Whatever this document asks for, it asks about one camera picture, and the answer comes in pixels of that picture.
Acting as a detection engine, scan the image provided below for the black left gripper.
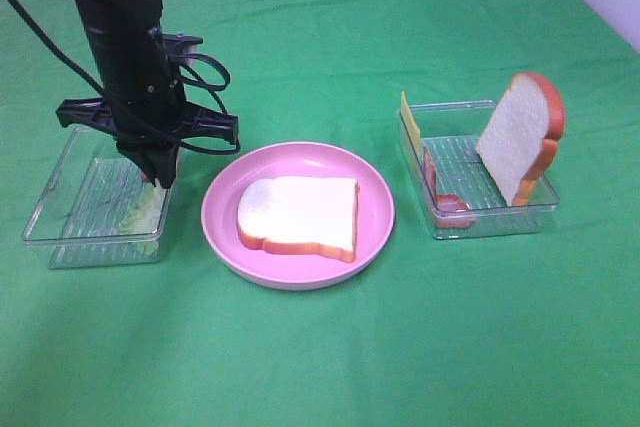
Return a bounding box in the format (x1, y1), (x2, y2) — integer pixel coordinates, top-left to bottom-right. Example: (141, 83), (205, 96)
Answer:
(55, 31), (239, 189)

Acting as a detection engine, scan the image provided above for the green lettuce leaf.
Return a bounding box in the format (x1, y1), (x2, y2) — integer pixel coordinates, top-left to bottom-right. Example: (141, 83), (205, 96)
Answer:
(119, 184), (166, 257)

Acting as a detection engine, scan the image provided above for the bread slice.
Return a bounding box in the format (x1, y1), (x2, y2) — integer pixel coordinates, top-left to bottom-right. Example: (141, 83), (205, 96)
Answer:
(237, 176), (359, 263)
(476, 72), (566, 206)

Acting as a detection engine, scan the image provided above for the yellow cheese slice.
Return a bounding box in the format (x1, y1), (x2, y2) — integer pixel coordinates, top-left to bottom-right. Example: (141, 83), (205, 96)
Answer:
(400, 91), (423, 161)

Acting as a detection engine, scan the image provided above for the bacon strip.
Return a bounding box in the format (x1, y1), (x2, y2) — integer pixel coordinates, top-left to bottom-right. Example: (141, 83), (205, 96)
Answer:
(422, 146), (476, 229)

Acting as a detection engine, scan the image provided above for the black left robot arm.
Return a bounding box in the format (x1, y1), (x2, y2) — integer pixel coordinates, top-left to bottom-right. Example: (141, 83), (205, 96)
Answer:
(7, 0), (240, 189)

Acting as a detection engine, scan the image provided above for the clear left plastic container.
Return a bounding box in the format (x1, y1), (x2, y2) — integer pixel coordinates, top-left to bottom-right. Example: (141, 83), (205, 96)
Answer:
(22, 126), (173, 269)

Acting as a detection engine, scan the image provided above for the clear plastic container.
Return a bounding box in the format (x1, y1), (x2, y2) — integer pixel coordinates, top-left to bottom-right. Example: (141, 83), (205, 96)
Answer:
(398, 100), (559, 240)
(22, 126), (173, 269)

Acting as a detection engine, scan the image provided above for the pink round plate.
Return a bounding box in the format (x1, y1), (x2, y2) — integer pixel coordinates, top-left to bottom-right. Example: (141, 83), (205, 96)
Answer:
(201, 141), (395, 290)

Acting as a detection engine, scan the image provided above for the clear right plastic container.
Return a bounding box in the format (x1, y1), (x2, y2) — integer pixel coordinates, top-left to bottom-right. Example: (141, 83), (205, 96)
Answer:
(398, 100), (559, 240)

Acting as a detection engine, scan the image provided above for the green tablecloth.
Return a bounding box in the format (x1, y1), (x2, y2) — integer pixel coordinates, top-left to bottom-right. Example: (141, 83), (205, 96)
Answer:
(1, 0), (639, 426)

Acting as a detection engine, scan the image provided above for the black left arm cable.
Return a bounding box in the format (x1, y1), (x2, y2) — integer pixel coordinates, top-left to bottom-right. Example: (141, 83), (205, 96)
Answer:
(0, 0), (242, 156)

